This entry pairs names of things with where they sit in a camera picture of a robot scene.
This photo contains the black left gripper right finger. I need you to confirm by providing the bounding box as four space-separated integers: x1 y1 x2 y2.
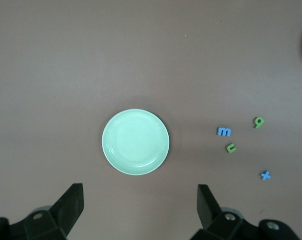
190 184 302 240

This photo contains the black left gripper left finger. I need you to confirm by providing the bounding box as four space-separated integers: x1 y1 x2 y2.
0 183 85 240

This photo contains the blue foam letter x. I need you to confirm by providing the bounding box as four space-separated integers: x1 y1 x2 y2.
259 170 272 182

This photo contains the green foam letter u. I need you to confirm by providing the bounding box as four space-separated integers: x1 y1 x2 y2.
224 142 238 154

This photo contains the blue foam letter m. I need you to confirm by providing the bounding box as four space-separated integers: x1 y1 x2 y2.
216 126 232 137

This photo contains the green letter b piece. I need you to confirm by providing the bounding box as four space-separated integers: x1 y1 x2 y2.
253 116 265 129

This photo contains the light green plate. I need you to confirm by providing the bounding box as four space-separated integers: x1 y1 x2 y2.
101 108 171 176

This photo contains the brown table mat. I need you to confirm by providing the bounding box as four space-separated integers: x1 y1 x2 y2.
0 0 302 240

